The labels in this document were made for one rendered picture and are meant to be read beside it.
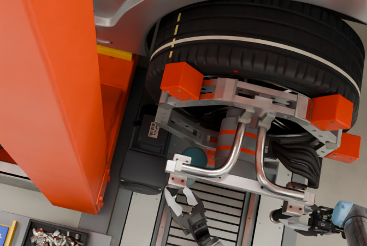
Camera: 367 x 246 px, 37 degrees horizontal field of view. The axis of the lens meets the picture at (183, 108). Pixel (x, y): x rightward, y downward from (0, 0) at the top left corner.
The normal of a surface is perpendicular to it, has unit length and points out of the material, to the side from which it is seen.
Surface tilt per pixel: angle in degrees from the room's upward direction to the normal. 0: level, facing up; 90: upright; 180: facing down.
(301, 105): 0
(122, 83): 0
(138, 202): 0
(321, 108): 55
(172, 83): 45
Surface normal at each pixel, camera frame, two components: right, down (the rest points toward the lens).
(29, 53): -0.21, 0.92
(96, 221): 0.11, -0.30
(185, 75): 0.77, -0.04
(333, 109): -0.73, -0.36
